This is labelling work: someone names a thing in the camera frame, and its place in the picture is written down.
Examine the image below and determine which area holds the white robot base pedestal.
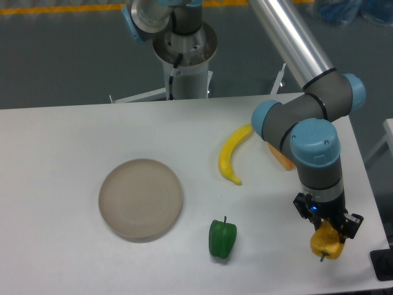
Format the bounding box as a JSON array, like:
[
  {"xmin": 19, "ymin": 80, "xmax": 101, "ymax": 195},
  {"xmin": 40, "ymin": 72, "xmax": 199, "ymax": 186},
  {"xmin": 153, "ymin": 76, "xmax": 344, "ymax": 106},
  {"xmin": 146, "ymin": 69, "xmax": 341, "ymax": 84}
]
[{"xmin": 109, "ymin": 23, "xmax": 288, "ymax": 104}]

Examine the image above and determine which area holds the yellow banana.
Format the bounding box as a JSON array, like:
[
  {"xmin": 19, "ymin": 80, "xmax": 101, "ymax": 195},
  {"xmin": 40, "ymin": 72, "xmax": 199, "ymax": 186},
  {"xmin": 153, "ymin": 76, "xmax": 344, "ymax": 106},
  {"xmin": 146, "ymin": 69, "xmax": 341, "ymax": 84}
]
[{"xmin": 218, "ymin": 124, "xmax": 253, "ymax": 186}]

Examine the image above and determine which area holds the black device at table edge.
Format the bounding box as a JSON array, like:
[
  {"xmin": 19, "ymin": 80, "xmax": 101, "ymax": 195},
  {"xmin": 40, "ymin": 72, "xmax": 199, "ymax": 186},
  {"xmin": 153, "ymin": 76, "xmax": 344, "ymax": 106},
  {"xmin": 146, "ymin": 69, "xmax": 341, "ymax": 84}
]
[{"xmin": 370, "ymin": 249, "xmax": 392, "ymax": 281}]

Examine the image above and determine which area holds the white metal frame at right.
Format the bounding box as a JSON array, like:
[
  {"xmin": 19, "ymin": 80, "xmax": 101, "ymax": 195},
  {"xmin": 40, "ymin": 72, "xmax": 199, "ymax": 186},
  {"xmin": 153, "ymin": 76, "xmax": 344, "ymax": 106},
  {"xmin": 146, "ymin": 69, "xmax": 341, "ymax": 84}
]
[{"xmin": 364, "ymin": 118, "xmax": 393, "ymax": 170}]

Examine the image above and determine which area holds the blue plastic bag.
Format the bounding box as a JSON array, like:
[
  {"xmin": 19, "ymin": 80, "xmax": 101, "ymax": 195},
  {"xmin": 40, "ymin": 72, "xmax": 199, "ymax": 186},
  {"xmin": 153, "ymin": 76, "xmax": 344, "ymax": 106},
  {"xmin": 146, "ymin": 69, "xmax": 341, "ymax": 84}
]
[{"xmin": 313, "ymin": 0, "xmax": 392, "ymax": 26}]

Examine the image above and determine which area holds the black cable on pedestal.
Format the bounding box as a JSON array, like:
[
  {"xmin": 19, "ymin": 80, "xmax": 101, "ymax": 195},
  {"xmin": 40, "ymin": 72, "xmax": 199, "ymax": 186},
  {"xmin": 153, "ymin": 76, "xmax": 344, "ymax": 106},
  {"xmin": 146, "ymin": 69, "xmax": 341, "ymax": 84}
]
[{"xmin": 167, "ymin": 53, "xmax": 184, "ymax": 101}]

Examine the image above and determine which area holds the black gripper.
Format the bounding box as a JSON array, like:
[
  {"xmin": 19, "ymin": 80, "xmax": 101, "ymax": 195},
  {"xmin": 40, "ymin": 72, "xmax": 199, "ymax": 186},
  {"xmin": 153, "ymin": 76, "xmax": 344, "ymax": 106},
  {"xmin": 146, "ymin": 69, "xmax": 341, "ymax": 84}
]
[{"xmin": 293, "ymin": 182, "xmax": 364, "ymax": 243}]

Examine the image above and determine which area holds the orange fruit piece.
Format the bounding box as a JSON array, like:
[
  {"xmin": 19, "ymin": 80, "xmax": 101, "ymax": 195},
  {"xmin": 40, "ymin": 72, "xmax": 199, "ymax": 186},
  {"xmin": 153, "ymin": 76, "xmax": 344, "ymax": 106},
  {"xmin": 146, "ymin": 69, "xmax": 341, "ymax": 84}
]
[{"xmin": 268, "ymin": 143, "xmax": 295, "ymax": 171}]

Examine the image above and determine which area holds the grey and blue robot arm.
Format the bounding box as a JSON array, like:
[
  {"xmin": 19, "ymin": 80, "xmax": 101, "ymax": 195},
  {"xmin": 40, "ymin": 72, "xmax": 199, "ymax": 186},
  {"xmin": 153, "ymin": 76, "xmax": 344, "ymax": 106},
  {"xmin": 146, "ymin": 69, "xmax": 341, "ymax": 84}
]
[{"xmin": 122, "ymin": 1, "xmax": 366, "ymax": 242}]

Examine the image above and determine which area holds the yellow bell pepper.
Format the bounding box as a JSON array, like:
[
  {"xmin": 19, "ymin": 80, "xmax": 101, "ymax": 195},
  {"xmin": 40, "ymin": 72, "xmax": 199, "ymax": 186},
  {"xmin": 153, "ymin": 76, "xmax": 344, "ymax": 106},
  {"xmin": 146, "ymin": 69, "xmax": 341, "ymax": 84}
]
[{"xmin": 310, "ymin": 221, "xmax": 344, "ymax": 262}]

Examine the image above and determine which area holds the green bell pepper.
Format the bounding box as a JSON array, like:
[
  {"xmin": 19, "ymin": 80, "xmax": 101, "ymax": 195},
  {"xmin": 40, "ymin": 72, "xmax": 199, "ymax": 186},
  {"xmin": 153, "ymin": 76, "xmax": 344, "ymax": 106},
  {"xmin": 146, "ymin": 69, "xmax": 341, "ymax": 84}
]
[{"xmin": 208, "ymin": 216, "xmax": 237, "ymax": 259}]

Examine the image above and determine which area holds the beige round plate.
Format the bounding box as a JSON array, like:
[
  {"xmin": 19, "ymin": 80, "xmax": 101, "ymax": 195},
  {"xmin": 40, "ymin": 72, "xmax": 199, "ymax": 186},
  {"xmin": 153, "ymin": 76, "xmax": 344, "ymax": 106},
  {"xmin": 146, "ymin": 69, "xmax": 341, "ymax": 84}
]
[{"xmin": 98, "ymin": 159, "xmax": 184, "ymax": 243}]

